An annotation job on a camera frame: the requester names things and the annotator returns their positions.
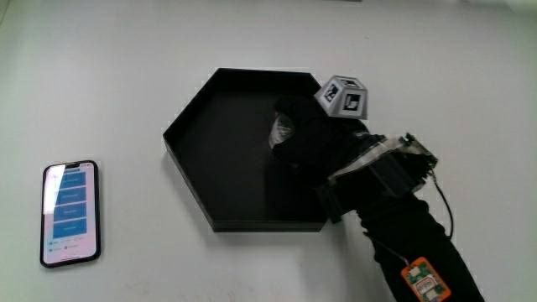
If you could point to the person's right hand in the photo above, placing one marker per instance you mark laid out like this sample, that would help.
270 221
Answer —
331 142

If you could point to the black hexagonal plate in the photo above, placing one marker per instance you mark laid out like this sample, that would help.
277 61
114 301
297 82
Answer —
226 168

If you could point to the person's right forearm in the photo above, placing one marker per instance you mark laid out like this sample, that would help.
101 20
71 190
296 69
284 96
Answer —
415 235

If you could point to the orange sensor board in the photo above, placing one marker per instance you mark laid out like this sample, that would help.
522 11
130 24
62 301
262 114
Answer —
425 283

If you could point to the black smartphone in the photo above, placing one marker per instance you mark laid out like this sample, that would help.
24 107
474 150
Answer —
70 213

